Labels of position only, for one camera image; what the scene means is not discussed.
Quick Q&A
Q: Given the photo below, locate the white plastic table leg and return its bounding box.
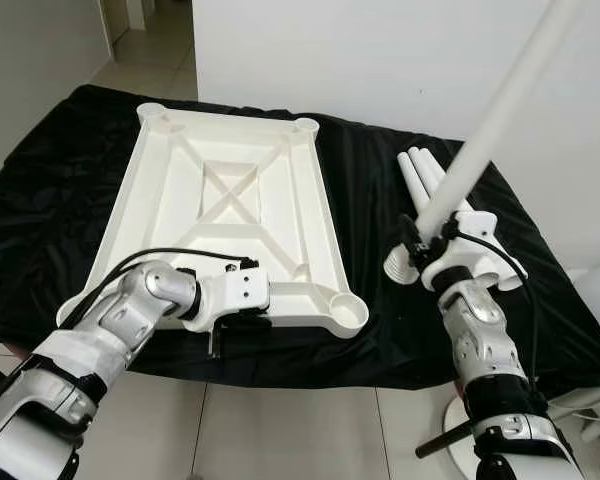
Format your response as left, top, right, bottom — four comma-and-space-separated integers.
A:
398, 150, 449, 219
412, 146, 506, 293
383, 0, 589, 289
425, 148, 529, 294

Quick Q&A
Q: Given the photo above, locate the black cloth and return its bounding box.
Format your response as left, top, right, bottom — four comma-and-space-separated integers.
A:
0, 83, 600, 391

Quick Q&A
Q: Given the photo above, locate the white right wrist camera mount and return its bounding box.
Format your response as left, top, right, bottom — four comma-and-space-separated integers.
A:
420, 210, 499, 291

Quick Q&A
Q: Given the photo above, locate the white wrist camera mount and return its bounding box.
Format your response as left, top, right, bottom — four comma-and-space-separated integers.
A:
420, 210, 499, 291
195, 265, 273, 326

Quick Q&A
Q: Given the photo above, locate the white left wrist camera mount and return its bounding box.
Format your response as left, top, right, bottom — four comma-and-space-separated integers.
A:
195, 265, 273, 326

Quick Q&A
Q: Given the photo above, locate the white pedestal fan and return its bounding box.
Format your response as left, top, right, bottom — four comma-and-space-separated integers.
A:
442, 265, 600, 480

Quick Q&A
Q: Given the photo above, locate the white door frame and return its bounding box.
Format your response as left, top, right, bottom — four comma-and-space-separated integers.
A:
98, 0, 153, 63

